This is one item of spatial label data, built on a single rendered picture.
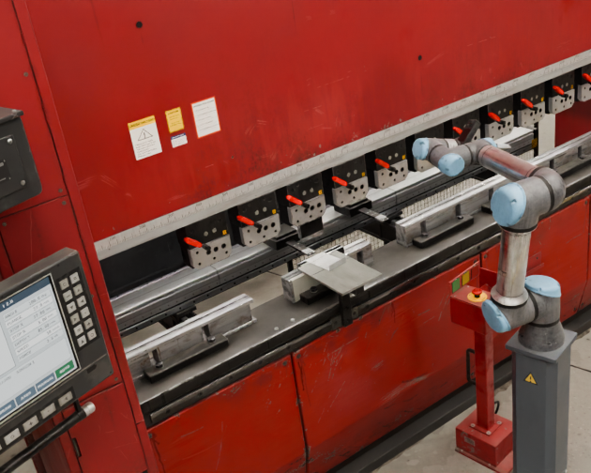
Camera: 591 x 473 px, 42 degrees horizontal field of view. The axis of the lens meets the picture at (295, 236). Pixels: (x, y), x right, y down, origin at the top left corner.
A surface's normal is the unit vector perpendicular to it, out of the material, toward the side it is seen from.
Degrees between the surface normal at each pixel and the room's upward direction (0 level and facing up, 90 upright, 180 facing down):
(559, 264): 90
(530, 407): 90
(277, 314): 0
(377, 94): 90
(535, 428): 90
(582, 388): 0
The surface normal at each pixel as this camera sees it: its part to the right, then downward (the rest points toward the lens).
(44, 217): 0.57, 0.30
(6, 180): 0.79, 0.18
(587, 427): -0.13, -0.88
